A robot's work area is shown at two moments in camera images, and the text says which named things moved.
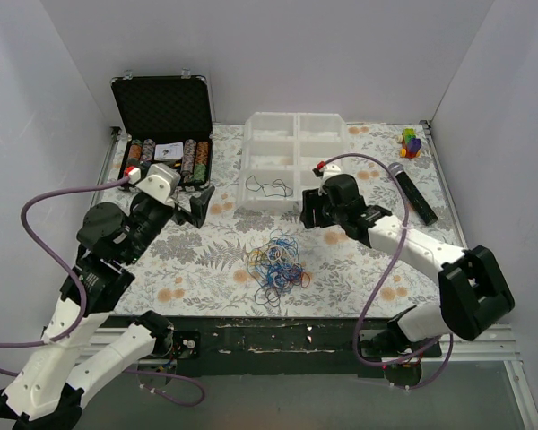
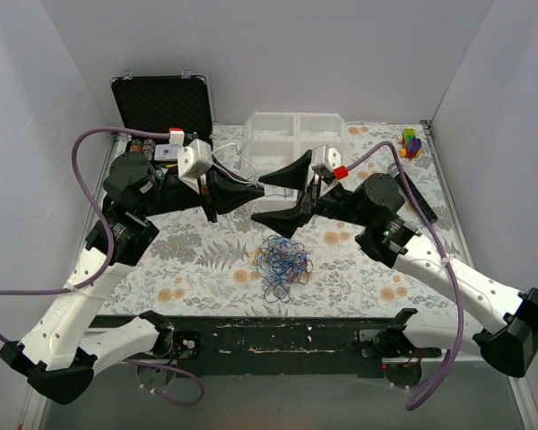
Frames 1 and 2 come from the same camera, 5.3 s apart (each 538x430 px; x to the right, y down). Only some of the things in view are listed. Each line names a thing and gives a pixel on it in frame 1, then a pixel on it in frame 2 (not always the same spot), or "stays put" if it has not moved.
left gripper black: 179,213 -> 208,197
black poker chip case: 167,120 stays put
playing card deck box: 169,151 stays put
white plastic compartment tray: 280,150 stays put
